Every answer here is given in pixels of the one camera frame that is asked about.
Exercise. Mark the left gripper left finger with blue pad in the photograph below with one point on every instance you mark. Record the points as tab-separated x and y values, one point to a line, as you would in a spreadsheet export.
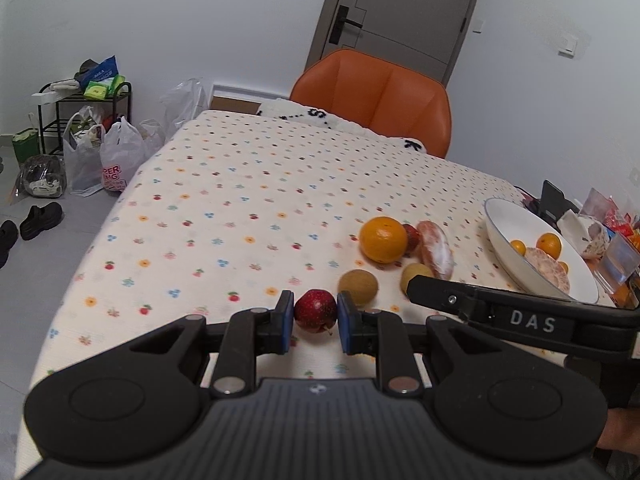
248	334

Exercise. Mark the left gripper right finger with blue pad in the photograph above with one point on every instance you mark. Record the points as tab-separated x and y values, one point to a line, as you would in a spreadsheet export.
382	336

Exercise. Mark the brown kiwi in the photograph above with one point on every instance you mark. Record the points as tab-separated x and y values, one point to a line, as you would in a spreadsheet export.
411	271
361	285

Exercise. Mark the dark red plum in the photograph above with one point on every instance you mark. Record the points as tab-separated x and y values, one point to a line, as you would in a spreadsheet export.
315	311

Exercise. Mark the large orange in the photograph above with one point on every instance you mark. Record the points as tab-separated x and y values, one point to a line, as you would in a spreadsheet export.
383	240

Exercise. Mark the person's right hand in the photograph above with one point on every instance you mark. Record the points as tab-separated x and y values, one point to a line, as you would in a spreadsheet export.
621	431

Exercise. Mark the small kumquat in plate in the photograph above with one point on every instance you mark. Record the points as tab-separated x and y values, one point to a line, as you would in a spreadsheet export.
564	266
519	247

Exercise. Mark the clear glass cup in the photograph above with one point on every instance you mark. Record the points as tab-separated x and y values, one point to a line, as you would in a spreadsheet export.
617	264

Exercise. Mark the orange in plate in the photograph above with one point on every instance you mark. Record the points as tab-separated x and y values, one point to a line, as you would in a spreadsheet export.
550	244

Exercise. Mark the white floral tissue pack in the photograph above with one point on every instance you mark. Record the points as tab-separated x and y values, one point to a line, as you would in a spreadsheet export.
585	234

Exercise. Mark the red strawberry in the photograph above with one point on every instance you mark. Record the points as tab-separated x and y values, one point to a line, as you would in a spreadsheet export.
413	239

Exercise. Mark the red snack packets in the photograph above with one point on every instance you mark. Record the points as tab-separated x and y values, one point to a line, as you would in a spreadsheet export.
616	220

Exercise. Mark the black phone stand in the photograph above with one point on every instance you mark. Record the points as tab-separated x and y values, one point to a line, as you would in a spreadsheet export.
552	204

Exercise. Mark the white oval plate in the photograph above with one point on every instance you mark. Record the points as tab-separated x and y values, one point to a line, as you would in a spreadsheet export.
506	221

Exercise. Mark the white plastic bag red print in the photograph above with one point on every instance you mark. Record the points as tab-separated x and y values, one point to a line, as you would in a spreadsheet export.
122	152

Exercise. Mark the white fluffy lettered cushion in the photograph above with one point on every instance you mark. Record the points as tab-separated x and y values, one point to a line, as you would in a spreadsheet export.
318	117

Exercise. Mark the orange leather chair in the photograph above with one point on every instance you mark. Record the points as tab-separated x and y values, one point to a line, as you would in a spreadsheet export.
384	97

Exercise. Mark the black shoe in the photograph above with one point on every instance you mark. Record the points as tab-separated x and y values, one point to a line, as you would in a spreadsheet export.
41	219
8	238

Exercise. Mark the white plastic bag with goods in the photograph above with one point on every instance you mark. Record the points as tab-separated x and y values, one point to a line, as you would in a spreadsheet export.
82	139

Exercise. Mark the clear bag with shoes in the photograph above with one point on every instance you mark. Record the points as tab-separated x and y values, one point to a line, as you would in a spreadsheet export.
42	176

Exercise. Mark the green box on floor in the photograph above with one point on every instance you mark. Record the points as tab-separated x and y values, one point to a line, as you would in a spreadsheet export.
25	145

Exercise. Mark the blue package on shelf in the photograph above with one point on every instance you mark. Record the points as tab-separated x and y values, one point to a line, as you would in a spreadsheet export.
105	70

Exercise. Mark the black metal shelf rack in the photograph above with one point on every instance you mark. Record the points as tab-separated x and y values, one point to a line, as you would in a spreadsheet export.
54	109

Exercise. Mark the grey door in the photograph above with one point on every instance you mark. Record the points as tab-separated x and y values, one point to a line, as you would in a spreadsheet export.
423	35

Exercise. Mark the translucent plastic bag by wall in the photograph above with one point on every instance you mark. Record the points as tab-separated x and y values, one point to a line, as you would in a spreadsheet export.
182	104

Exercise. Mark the white wall switch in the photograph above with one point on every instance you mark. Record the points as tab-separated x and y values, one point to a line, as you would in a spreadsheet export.
568	45

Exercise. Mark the black door handle lock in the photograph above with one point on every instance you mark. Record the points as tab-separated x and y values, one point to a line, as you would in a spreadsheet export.
341	20

